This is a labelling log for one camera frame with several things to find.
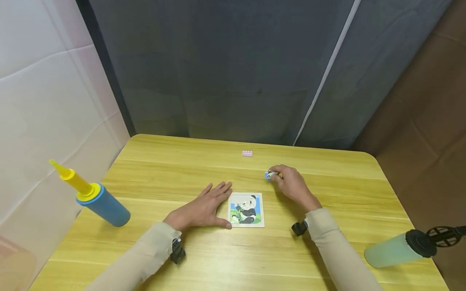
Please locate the small blue white puzzle piece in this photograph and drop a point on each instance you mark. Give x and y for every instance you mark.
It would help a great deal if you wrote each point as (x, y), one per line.
(269, 175)

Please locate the person's right forearm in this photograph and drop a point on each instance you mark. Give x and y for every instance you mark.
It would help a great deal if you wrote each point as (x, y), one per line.
(336, 250)

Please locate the black wrist band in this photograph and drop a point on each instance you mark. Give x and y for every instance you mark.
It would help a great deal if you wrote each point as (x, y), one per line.
(299, 228)
(177, 251)

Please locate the person's right fingers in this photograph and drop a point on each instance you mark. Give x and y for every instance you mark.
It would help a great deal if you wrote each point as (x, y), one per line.
(279, 174)

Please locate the panda picture puzzle board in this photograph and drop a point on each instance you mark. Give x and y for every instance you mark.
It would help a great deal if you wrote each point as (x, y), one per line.
(246, 210)

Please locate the person's right hand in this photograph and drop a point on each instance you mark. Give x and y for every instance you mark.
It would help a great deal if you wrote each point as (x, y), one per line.
(294, 186)

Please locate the green black balloon pump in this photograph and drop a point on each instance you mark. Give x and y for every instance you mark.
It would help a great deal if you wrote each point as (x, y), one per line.
(404, 247)

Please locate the person's left forearm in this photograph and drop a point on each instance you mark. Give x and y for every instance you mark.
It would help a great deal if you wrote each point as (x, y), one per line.
(142, 256)

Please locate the blue yellow balloon pump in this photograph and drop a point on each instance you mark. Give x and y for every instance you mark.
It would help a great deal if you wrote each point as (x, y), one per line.
(95, 198)

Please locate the small pink block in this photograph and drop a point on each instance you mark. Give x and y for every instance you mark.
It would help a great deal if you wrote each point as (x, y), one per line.
(247, 153)

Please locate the person's left hand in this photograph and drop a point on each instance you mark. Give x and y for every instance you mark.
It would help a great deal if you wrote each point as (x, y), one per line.
(199, 210)

